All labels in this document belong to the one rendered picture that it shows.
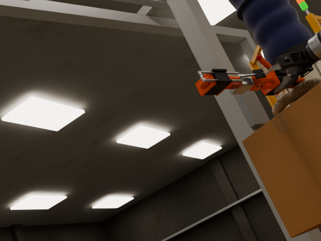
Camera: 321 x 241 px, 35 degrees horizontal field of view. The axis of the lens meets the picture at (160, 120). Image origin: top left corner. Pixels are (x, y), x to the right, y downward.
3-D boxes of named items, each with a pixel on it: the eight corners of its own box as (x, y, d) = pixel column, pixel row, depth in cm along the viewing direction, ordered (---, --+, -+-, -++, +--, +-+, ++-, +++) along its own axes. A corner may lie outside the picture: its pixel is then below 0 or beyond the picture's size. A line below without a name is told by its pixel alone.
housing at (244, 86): (242, 94, 179) (237, 84, 180) (256, 83, 175) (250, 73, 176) (230, 95, 174) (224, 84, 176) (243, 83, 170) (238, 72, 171)
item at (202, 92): (217, 95, 171) (211, 83, 173) (231, 83, 166) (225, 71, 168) (200, 96, 165) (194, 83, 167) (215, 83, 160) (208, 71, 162)
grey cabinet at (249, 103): (266, 126, 357) (247, 91, 367) (272, 122, 353) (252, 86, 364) (250, 127, 343) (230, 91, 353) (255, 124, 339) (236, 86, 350)
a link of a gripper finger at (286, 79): (285, 97, 190) (300, 78, 185) (277, 97, 186) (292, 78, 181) (280, 91, 192) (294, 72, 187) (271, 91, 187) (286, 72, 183)
